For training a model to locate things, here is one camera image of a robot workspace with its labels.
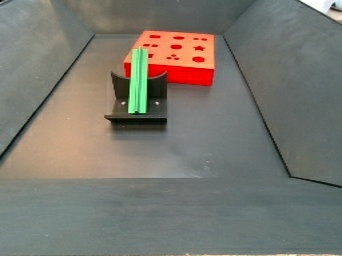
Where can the green star-profile bar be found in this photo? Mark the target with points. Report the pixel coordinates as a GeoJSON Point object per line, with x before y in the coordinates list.
{"type": "Point", "coordinates": [138, 82]}

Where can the black curved fixture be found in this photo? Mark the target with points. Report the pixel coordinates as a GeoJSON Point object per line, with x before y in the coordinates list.
{"type": "Point", "coordinates": [156, 101]}

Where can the red shape-sorting block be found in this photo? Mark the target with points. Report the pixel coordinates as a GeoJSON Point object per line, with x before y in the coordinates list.
{"type": "Point", "coordinates": [182, 54]}

